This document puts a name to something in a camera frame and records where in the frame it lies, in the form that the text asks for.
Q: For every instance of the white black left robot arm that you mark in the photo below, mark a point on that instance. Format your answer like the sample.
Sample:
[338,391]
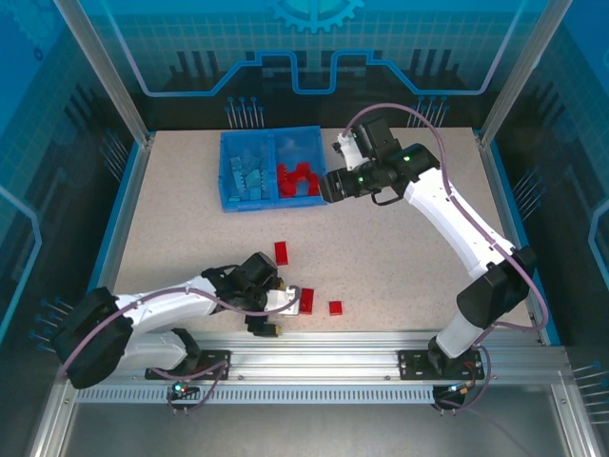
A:
[162,307]

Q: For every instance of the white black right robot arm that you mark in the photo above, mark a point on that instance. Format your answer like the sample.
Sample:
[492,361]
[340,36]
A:
[447,209]

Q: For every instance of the blue plastic bin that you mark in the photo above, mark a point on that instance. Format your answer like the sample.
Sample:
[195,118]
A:
[297,147]
[247,143]

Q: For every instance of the black connector with lights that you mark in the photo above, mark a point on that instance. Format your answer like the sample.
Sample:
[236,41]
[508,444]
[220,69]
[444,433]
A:
[459,389]
[181,389]

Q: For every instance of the gray metal shelf plate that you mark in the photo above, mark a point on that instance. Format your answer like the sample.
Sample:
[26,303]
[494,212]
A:
[309,428]

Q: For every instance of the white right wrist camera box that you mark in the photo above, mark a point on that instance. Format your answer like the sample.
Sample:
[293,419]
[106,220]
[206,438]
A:
[351,152]

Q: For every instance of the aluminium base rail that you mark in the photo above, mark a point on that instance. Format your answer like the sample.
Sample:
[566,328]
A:
[314,357]

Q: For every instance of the aluminium table side rail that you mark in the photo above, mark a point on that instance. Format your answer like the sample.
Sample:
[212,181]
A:
[131,190]
[499,200]

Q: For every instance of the aluminium frame post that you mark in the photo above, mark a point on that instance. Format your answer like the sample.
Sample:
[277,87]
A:
[107,71]
[519,71]

